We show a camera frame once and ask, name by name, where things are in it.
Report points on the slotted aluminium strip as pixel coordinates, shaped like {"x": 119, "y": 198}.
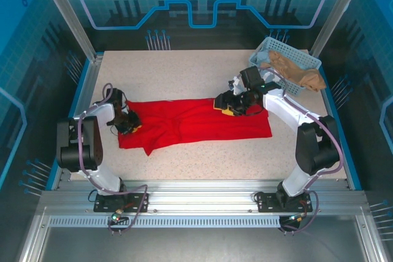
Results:
{"x": 184, "y": 221}

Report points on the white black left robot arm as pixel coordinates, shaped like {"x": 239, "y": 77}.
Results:
{"x": 102, "y": 114}

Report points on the light blue t-shirt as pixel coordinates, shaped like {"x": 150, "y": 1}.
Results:
{"x": 263, "y": 59}

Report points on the grey metal panel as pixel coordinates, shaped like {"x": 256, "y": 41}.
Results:
{"x": 196, "y": 245}

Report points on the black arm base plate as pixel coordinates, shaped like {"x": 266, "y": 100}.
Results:
{"x": 138, "y": 202}
{"x": 268, "y": 203}

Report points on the tan t-shirt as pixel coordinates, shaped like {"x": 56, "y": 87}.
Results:
{"x": 294, "y": 71}

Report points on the light blue plastic basket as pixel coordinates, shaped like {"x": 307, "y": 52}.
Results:
{"x": 291, "y": 51}

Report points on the aluminium frame post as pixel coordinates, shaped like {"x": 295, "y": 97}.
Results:
{"x": 69, "y": 13}
{"x": 340, "y": 10}

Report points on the red t-shirt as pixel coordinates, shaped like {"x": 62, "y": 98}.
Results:
{"x": 196, "y": 121}

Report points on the aluminium mounting rail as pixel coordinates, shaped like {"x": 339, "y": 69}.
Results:
{"x": 202, "y": 196}

